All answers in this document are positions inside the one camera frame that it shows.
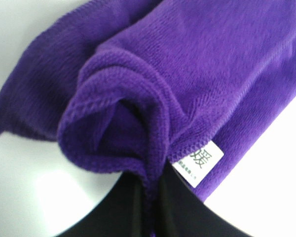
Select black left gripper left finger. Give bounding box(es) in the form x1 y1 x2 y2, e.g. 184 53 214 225
56 172 148 237

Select purple microfibre towel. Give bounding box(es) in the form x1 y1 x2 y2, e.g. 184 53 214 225
0 0 296 237

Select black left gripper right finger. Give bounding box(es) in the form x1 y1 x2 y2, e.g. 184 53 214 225
156 165 249 237

